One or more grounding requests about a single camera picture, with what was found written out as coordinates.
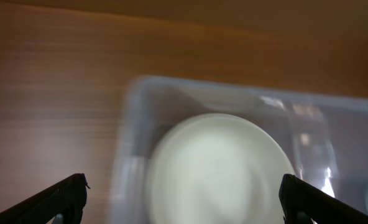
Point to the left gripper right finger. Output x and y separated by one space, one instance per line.
304 203

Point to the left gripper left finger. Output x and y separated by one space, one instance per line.
63 203

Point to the cream plastic bowl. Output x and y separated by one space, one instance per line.
216 168

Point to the clear plastic storage container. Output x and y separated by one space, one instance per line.
324 137

